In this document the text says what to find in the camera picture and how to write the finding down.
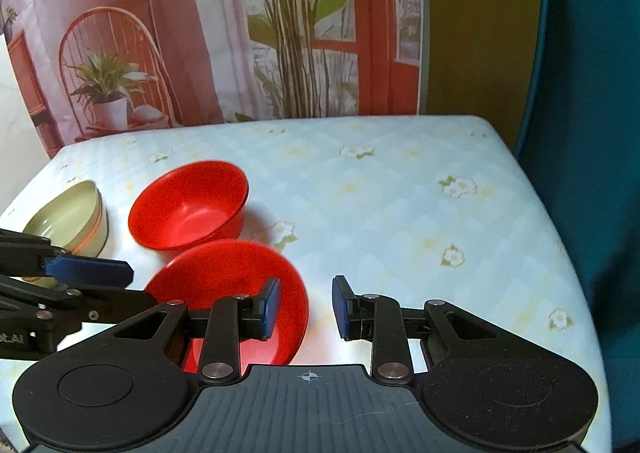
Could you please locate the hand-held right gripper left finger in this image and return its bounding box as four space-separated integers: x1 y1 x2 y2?
112 278 282 387

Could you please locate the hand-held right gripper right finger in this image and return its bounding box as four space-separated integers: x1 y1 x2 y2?
331 275 482 387

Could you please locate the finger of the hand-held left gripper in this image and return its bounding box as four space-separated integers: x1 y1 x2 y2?
0 228 135 291
0 275 162 335

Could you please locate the red plastic bowl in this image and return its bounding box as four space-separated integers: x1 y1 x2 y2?
128 160 250 251
144 240 310 375

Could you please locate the floral checked tablecloth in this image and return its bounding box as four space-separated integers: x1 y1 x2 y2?
0 115 614 453

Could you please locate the printed room scene backdrop cloth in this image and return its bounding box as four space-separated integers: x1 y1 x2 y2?
0 0 427 160

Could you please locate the teal curtain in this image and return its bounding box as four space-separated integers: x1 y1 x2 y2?
514 0 640 453

